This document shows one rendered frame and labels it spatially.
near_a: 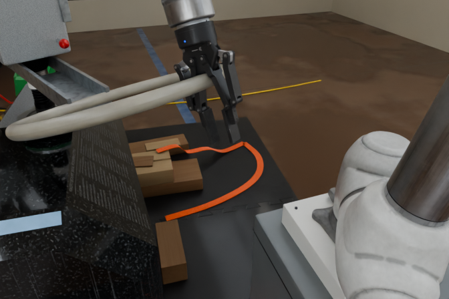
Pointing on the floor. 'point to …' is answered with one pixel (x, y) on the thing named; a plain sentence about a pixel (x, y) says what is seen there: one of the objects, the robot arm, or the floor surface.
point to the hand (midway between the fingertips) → (220, 126)
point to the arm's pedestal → (288, 264)
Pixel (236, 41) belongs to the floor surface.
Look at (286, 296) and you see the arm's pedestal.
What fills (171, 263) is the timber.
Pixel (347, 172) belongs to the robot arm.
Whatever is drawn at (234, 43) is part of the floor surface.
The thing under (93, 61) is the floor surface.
